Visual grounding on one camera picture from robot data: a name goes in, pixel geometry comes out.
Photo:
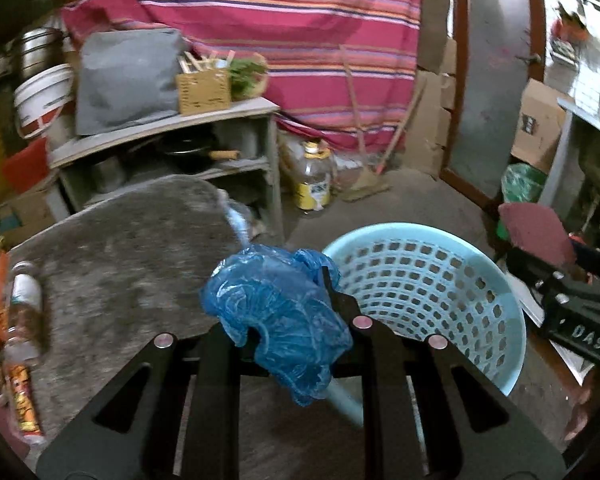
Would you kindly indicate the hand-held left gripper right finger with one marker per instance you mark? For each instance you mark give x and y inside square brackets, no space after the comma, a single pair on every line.
[380,385]

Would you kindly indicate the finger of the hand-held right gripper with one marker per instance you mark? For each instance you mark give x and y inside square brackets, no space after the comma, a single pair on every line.
[545,272]

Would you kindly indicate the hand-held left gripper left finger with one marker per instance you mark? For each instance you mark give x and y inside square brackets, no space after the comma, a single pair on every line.
[220,385]

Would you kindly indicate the dark red cloth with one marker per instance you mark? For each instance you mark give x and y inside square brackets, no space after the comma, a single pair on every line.
[535,230]

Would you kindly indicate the blue plastic bag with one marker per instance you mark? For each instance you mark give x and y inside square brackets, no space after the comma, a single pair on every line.
[275,305]

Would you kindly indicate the light blue plastic basket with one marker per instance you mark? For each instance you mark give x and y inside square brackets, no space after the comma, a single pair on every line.
[430,280]

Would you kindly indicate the orange snack packet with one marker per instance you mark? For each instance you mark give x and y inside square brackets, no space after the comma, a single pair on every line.
[22,395]

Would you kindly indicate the person's right forearm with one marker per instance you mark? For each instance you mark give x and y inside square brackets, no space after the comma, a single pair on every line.
[587,400]

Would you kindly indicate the green plastic bag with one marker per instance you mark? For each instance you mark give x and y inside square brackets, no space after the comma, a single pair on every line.
[522,185]

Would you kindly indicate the grey side table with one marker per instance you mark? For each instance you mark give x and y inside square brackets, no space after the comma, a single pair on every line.
[575,160]

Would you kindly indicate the cardboard box black label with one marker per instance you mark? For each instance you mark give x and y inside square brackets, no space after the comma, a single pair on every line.
[535,125]

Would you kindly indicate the grey shaggy mat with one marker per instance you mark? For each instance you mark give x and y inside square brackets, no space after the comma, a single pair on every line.
[130,260]

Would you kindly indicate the cardboard sheets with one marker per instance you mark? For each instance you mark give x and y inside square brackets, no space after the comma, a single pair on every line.
[432,110]

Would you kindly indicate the broom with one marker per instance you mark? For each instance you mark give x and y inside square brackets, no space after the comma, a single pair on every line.
[365,180]

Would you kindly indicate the wooden framed door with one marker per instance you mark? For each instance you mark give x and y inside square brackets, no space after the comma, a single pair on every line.
[495,70]

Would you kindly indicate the clear glass jar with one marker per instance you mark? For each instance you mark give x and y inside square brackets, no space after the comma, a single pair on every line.
[25,310]

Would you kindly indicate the clear oil bottle yellow label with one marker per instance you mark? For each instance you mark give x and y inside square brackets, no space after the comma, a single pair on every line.
[312,180]

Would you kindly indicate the brown cardboard box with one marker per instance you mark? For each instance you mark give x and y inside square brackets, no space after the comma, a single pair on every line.
[25,210]

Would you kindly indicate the low grey shelf unit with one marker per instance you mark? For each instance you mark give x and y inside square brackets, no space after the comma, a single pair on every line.
[155,127]

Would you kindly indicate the red plastic basket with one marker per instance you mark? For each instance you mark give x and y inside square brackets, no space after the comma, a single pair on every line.
[25,165]

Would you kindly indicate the wooden utensil holder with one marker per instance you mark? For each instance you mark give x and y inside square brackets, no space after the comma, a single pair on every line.
[202,90]

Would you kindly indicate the bunch of greens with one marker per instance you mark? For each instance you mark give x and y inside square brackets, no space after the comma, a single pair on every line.
[247,77]

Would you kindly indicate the grey cushion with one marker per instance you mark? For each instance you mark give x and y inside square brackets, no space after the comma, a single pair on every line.
[125,80]

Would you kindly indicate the white plastic bucket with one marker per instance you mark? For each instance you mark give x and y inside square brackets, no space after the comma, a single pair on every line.
[42,100]

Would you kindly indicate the red striped cloth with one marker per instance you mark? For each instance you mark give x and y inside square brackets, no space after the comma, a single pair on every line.
[280,25]

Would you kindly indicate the steel pot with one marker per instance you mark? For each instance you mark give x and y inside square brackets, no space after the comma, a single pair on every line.
[37,50]

